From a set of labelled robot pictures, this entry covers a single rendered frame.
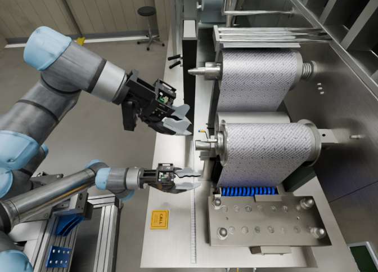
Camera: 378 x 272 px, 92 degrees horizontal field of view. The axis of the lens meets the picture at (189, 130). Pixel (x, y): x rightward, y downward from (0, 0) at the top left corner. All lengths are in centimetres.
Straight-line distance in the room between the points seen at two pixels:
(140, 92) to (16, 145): 22
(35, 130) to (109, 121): 204
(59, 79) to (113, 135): 190
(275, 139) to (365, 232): 31
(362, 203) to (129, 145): 192
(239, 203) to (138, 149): 152
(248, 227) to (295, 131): 36
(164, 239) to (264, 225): 38
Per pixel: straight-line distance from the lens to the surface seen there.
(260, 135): 56
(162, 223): 83
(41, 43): 40
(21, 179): 107
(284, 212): 80
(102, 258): 162
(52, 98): 45
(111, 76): 39
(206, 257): 84
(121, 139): 222
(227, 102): 70
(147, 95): 40
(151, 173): 64
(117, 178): 68
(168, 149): 98
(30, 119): 43
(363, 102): 64
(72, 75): 39
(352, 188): 67
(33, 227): 128
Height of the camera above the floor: 174
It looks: 54 degrees down
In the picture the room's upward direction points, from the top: straight up
